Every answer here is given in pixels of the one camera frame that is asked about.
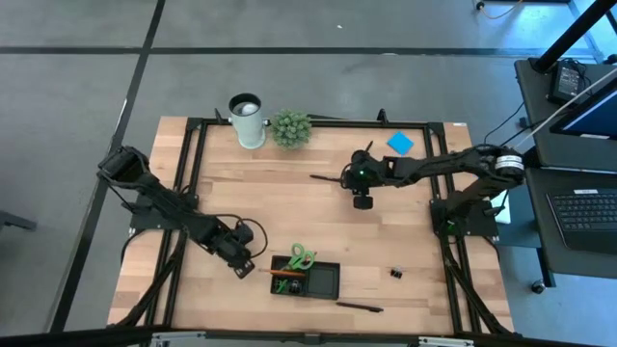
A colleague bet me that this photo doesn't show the blue sticky note pad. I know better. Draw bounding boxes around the blue sticky note pad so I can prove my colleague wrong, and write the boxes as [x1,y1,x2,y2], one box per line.
[387,130,416,157]

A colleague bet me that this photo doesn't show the white box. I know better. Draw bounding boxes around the white box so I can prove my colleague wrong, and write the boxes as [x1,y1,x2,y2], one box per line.
[490,188,512,226]

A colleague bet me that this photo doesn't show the silver bracket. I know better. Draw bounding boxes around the silver bracket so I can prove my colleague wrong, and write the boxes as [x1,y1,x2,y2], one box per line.
[150,330,207,347]
[417,335,476,347]

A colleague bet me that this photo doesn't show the green artificial plant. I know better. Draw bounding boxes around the green artificial plant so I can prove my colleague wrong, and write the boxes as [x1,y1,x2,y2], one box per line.
[268,109,313,148]

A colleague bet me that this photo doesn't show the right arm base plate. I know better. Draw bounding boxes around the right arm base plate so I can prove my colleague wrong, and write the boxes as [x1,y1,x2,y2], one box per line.
[429,197,500,237]

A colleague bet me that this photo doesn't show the black mesh desk organizer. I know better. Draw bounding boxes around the black mesh desk organizer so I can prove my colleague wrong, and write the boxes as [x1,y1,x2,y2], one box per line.
[269,254,341,301]

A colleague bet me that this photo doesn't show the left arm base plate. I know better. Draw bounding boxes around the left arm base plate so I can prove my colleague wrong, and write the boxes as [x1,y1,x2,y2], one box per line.
[127,192,200,231]

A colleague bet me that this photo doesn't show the grey furniture leg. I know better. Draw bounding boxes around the grey furniture leg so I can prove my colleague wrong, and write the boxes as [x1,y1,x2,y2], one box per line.
[0,210,39,232]

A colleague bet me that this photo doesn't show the black front crossbeam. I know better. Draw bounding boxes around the black front crossbeam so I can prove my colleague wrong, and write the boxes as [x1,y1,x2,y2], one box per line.
[0,325,617,347]

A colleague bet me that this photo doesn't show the white diagonal cord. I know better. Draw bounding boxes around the white diagonal cord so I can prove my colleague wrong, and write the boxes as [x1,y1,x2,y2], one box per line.
[510,67,617,151]

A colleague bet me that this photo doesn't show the black floor cable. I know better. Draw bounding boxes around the black floor cable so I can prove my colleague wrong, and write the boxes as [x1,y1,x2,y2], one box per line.
[483,100,531,146]

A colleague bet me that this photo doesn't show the black diagonal pole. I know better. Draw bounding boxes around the black diagonal pole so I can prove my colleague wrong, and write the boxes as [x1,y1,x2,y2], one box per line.
[529,0,617,74]

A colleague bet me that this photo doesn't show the black power adapter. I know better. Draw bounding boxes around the black power adapter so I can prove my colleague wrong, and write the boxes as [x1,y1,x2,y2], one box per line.
[549,61,584,105]

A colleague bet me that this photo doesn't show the black keyboard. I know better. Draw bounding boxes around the black keyboard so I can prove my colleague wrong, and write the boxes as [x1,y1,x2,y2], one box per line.
[545,187,617,254]

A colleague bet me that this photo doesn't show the black desk with keyboard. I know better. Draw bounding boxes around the black desk with keyboard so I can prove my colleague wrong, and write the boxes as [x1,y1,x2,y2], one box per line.
[523,166,617,288]

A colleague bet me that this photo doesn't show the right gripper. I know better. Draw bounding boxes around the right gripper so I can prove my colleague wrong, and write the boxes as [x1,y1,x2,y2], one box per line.
[342,148,387,212]

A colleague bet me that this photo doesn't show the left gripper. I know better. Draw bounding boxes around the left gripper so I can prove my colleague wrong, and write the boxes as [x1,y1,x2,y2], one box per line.
[204,226,256,280]

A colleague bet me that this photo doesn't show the black computer monitor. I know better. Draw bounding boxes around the black computer monitor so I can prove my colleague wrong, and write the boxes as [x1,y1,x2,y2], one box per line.
[549,79,617,141]

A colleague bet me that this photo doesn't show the green-handled scissors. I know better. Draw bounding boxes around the green-handled scissors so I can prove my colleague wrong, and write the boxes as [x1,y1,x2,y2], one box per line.
[283,242,317,272]

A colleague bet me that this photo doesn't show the orange floor cable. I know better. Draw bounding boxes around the orange floor cable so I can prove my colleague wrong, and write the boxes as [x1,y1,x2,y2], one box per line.
[474,0,524,21]

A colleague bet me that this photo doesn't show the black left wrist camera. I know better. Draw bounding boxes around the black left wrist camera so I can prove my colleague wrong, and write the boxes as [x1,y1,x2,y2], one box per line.
[232,223,255,246]

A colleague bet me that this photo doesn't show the black aluminium table frame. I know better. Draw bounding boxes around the black aluminium table frame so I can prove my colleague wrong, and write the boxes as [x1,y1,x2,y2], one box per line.
[108,108,515,338]

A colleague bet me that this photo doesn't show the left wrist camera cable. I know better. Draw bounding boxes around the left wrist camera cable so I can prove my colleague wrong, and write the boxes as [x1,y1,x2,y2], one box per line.
[214,213,269,260]

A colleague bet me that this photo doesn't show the black desk with monitor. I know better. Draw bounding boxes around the black desk with monitor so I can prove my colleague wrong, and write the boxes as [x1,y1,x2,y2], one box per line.
[513,57,617,173]

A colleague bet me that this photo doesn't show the white cylindrical cup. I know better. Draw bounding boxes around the white cylindrical cup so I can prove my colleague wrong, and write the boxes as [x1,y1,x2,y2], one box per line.
[228,93,268,150]

